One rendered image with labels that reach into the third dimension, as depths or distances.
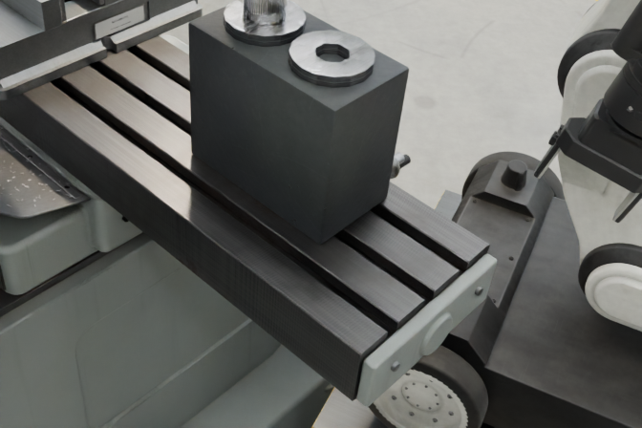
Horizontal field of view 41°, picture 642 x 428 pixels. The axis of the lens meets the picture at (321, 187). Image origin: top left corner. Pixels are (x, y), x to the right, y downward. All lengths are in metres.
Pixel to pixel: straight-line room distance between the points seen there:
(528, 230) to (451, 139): 1.19
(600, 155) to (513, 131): 1.79
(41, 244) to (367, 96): 0.49
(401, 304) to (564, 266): 0.68
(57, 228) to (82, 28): 0.28
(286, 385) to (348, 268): 0.83
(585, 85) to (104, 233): 0.66
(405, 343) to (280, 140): 0.25
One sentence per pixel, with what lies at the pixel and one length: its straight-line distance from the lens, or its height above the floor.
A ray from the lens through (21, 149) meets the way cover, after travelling 1.22.
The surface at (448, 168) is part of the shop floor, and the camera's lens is 2.61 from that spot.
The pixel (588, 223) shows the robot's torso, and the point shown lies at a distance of 1.36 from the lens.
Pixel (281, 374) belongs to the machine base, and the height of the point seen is 0.20.
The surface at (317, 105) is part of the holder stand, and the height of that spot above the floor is 1.12.
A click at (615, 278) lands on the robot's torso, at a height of 0.71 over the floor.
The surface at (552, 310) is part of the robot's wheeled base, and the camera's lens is 1.48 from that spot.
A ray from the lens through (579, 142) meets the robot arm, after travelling 1.03.
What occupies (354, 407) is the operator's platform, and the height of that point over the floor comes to 0.40.
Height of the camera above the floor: 1.62
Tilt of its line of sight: 41 degrees down
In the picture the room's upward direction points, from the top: 6 degrees clockwise
